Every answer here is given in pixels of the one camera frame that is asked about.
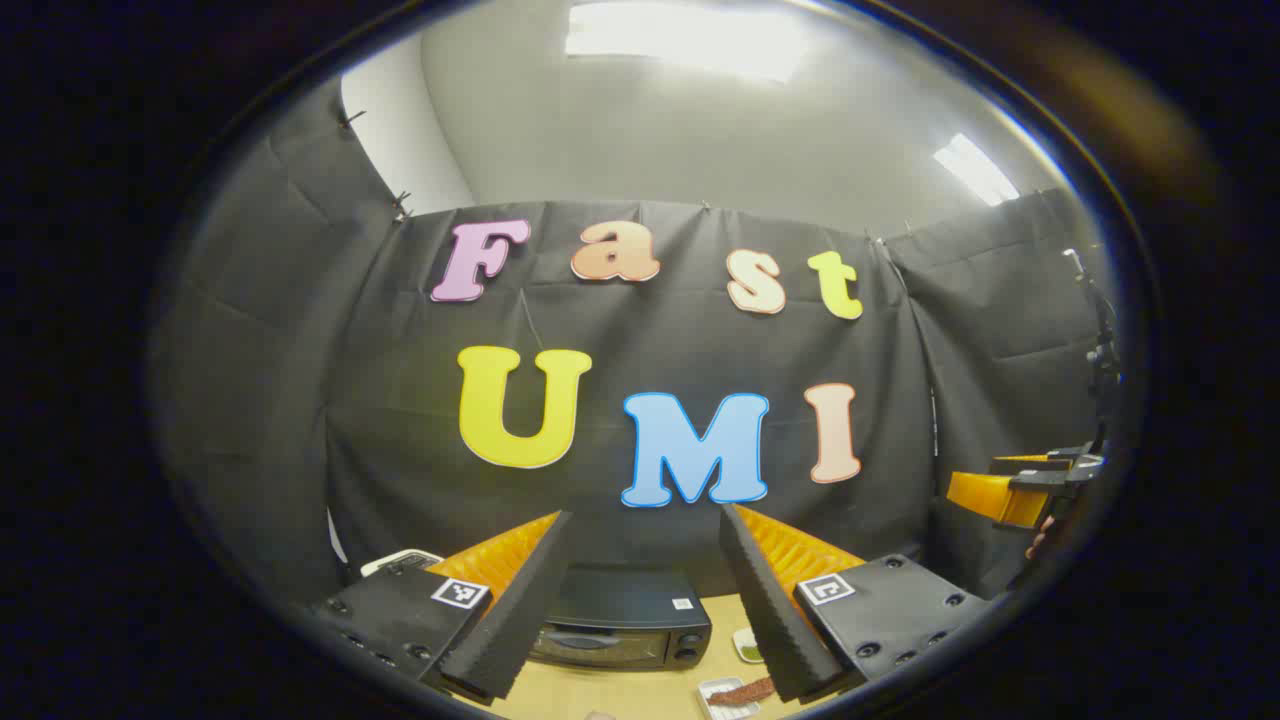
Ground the black electric oven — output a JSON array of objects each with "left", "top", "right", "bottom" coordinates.
[{"left": 530, "top": 565, "right": 713, "bottom": 671}]

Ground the black backdrop cloth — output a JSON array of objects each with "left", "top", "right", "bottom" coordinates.
[{"left": 150, "top": 80, "right": 1111, "bottom": 601}]

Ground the white ribbed tray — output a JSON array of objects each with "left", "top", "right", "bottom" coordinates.
[{"left": 697, "top": 677, "right": 763, "bottom": 720}]

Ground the white toaster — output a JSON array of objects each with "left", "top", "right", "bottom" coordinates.
[{"left": 360, "top": 548, "right": 444, "bottom": 579}]

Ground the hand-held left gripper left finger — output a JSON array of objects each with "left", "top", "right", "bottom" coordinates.
[{"left": 308, "top": 510, "right": 577, "bottom": 706}]

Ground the dark equipment stand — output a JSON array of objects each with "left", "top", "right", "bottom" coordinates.
[{"left": 1063, "top": 247, "right": 1121, "bottom": 451}]

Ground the narrow ceiling light panel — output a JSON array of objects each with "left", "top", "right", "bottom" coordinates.
[{"left": 934, "top": 133, "right": 1021, "bottom": 207}]

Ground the large ceiling light panel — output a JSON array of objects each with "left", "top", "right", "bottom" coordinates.
[{"left": 565, "top": 0, "right": 807, "bottom": 83}]

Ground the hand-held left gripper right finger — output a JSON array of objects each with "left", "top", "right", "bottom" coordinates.
[{"left": 718, "top": 502, "right": 998, "bottom": 705}]

